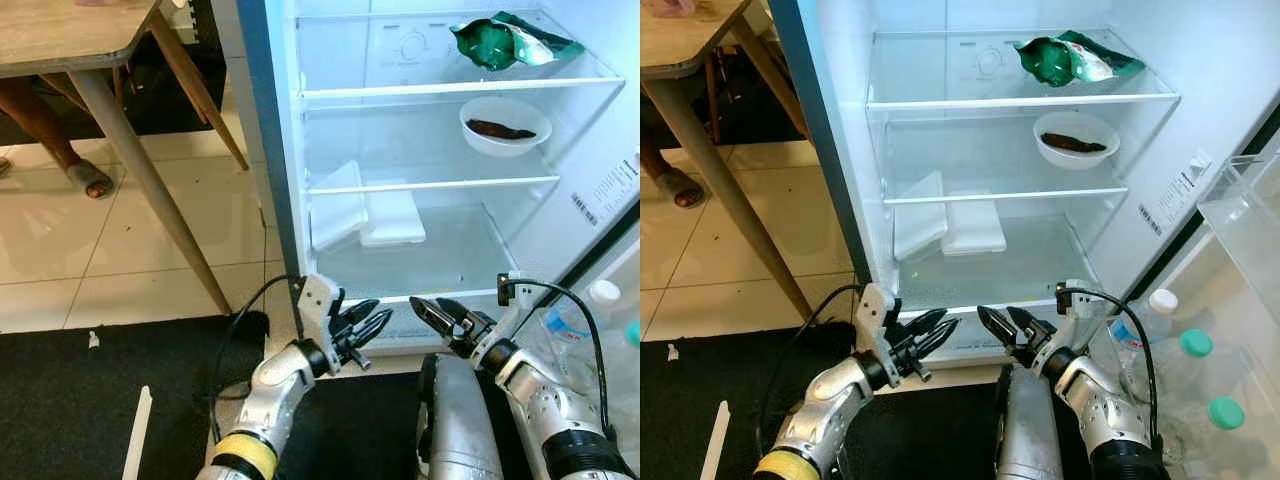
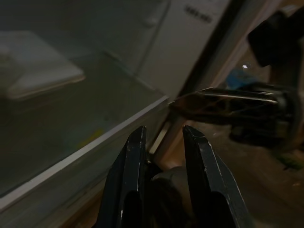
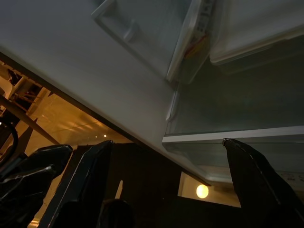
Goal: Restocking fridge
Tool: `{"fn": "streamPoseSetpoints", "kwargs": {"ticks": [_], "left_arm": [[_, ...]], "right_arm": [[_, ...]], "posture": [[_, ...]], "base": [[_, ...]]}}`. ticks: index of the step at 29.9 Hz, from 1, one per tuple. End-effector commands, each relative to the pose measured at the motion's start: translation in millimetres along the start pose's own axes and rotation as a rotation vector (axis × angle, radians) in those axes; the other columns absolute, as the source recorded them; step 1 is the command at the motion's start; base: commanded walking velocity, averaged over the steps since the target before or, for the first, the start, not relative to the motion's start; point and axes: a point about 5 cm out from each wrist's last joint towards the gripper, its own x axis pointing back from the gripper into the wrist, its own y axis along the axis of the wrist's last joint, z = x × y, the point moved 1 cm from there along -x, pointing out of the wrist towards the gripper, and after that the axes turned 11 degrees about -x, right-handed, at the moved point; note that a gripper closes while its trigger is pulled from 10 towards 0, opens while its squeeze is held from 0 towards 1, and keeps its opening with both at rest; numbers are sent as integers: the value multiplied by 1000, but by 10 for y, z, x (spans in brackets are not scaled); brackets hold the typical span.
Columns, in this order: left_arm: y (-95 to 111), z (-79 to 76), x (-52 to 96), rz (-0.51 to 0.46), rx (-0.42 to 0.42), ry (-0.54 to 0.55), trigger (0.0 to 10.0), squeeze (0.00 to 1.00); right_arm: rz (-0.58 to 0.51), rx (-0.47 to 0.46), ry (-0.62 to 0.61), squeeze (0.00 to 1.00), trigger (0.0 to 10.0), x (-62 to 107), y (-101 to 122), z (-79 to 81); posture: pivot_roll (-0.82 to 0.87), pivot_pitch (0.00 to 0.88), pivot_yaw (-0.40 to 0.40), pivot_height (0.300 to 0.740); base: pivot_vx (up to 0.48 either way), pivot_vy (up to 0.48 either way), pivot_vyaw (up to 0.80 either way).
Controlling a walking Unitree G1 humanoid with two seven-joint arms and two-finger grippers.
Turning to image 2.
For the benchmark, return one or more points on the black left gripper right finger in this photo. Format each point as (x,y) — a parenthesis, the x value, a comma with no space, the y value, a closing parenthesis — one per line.
(211,185)

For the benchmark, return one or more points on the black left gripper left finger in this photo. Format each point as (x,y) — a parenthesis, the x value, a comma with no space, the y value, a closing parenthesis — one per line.
(128,180)

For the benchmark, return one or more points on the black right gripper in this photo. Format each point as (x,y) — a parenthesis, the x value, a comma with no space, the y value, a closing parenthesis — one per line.
(285,123)

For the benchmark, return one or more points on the glass fridge shelf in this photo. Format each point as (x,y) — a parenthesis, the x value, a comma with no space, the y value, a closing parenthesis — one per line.
(78,123)

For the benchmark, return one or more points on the white fridge tray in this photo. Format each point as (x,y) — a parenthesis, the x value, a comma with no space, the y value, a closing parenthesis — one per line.
(42,71)

